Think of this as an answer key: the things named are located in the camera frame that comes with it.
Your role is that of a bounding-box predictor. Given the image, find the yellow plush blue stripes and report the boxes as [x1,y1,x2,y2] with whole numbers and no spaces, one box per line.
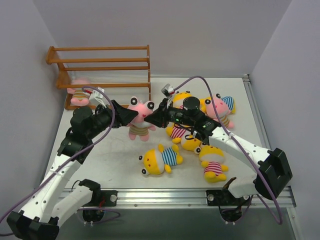
[138,144,184,176]

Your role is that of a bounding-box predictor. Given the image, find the purple cable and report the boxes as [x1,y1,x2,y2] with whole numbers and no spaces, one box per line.
[172,76,283,225]
[0,86,122,237]

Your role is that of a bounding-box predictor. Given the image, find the aluminium rail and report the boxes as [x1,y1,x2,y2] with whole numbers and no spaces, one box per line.
[32,187,297,208]
[242,74,271,149]

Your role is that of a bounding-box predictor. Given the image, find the pink plush blue stripes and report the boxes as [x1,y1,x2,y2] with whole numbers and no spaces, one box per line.
[205,93,236,129]

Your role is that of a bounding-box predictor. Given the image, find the yellow plush red stripes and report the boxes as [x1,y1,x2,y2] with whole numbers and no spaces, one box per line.
[198,143,229,183]
[165,125,202,155]
[172,91,193,109]

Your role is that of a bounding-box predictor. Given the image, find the wooden three-tier shelf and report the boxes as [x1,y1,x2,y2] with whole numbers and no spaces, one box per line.
[45,45,152,110]

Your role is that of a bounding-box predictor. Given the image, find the aluminium front rail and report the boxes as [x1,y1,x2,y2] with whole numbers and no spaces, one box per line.
[32,187,297,208]

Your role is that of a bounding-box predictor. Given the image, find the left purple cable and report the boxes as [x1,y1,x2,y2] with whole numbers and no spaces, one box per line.
[0,86,122,237]

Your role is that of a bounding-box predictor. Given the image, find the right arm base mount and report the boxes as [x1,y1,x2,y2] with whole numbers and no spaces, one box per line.
[205,189,225,207]

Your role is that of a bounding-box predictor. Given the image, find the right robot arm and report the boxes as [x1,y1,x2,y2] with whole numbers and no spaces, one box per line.
[144,96,293,205]

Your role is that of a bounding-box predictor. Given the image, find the yellow plush red stripes top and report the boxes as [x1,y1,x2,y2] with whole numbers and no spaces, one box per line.
[172,91,193,109]

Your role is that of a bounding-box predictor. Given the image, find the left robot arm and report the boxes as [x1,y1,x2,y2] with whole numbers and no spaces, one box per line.
[6,100,139,240]

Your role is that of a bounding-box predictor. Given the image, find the aluminium right rail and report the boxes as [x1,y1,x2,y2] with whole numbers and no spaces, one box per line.
[242,74,271,149]

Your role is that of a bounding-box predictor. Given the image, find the pink plush face-down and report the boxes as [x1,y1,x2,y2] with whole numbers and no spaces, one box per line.
[128,96,156,142]

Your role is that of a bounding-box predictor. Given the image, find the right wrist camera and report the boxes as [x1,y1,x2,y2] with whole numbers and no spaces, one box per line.
[161,83,175,98]

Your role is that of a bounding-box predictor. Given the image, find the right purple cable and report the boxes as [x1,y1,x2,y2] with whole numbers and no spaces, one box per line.
[172,76,283,225]

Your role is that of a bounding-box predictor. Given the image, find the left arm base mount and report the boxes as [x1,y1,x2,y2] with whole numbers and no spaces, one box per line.
[98,190,118,208]

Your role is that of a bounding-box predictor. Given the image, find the yellow plush red stripes front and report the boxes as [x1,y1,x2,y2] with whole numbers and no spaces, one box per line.
[198,143,229,183]

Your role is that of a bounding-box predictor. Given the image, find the pink plush orange stripes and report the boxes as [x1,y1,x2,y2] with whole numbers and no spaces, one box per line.
[67,78,90,107]

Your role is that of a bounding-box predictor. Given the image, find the yellow plush under pile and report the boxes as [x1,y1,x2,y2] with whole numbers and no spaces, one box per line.
[199,97,211,114]

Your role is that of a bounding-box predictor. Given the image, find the yellow plush red stripes middle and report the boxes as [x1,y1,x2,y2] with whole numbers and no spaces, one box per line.
[165,125,202,155]

